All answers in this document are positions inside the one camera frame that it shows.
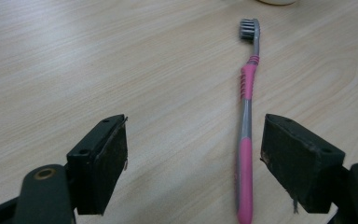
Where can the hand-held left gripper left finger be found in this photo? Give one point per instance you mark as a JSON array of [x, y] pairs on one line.
[[99, 161]]

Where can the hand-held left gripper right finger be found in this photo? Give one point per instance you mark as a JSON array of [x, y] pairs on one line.
[[301, 161]]

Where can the pink and grey toothbrush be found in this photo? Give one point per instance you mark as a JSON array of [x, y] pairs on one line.
[[245, 174]]

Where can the white cup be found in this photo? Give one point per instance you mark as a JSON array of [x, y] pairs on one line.
[[276, 2]]

